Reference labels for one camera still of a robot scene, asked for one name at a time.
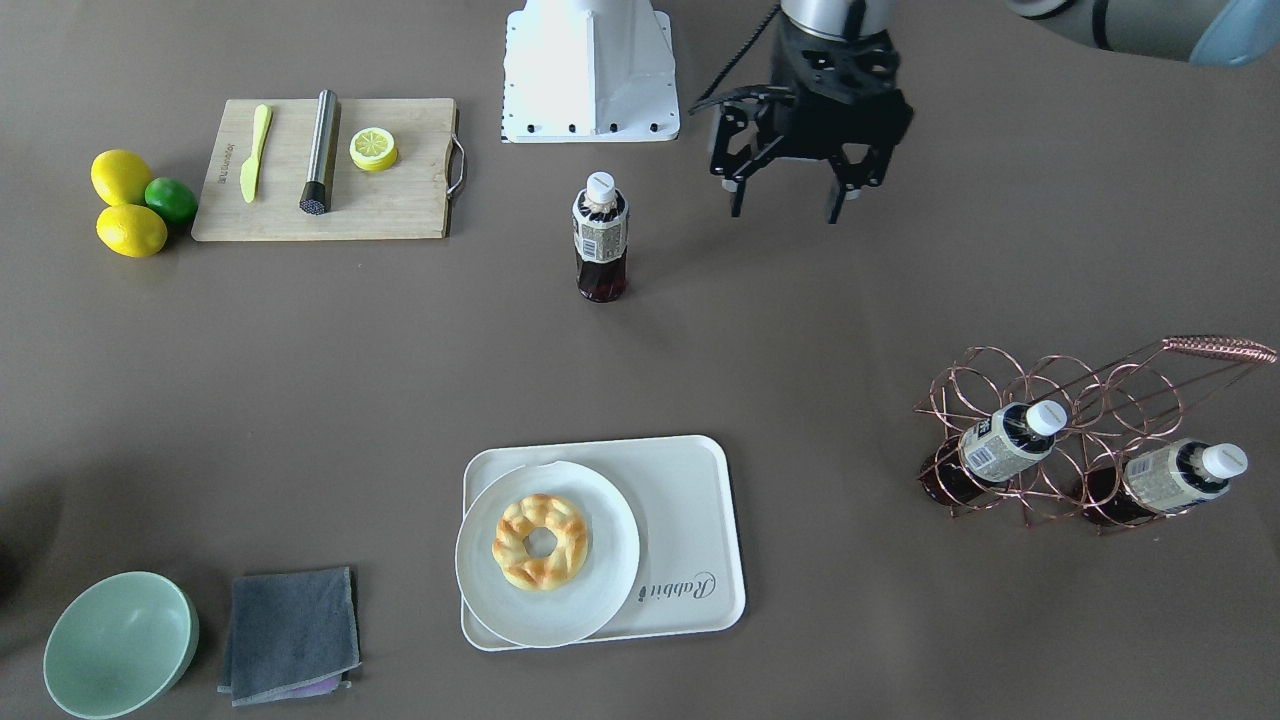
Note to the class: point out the front tea bottle in rack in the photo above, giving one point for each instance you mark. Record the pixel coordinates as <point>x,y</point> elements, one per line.
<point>992,452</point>

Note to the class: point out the grey folded cloth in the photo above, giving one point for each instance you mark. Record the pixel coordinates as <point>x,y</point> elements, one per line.
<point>291,635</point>

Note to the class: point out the wooden cutting board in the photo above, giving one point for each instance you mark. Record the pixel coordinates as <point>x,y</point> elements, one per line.
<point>405,202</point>

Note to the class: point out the green bowl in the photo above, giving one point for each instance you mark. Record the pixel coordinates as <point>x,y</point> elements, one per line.
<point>119,645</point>

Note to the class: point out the white round plate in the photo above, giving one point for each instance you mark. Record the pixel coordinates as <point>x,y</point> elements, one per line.
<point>579,608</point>

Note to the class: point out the tea bottle in rack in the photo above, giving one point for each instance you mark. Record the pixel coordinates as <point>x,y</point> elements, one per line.
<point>1163,482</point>
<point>992,452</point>

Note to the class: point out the upper whole lemon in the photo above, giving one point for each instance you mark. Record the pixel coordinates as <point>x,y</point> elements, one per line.
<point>120,177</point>

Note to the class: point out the back tea bottle in rack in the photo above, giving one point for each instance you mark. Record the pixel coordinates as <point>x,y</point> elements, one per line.
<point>1163,482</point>

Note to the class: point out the copper wire bottle rack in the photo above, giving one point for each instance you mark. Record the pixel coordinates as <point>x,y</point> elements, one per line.
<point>1119,410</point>

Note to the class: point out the half lemon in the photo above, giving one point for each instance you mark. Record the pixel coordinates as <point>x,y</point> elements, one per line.
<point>373,149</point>

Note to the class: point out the green lime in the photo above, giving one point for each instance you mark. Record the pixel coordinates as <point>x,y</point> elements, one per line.
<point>173,200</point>

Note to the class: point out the whole lemon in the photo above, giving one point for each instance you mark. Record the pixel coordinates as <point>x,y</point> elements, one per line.
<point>132,230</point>
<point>120,177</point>

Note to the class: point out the lower whole lemon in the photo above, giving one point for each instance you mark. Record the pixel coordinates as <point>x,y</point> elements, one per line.
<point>132,230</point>

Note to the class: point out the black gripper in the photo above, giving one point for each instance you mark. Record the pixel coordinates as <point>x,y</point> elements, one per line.
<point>741,140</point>

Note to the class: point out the braided ring bread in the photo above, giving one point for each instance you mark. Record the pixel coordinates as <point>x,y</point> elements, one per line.
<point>541,542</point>

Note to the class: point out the tea bottle white cap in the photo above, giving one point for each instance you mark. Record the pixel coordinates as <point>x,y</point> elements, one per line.
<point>600,230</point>

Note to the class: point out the steel muddler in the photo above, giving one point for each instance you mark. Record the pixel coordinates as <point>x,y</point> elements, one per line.
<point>315,196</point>

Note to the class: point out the yellow plastic knife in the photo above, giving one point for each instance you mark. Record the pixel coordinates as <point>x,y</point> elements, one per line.
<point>249,173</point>

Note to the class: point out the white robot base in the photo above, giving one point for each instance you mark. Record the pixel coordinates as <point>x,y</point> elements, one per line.
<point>589,71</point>

